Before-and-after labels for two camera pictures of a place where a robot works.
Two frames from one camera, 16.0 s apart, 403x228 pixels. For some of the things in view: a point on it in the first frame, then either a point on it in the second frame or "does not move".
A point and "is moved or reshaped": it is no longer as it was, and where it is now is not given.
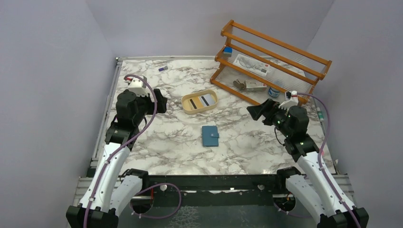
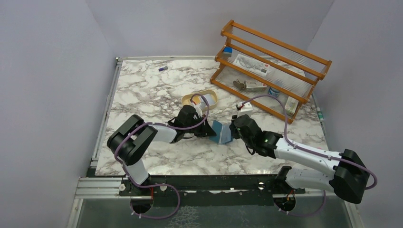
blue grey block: (227, 52) does not move
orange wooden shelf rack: (254, 61) does not move
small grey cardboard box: (255, 85) does not move
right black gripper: (268, 109) to (233, 128)
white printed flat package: (252, 64) does not move
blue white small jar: (273, 93) does not move
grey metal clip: (237, 84) does not move
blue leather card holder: (210, 136) is moved or reshaped
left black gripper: (161, 101) to (206, 130)
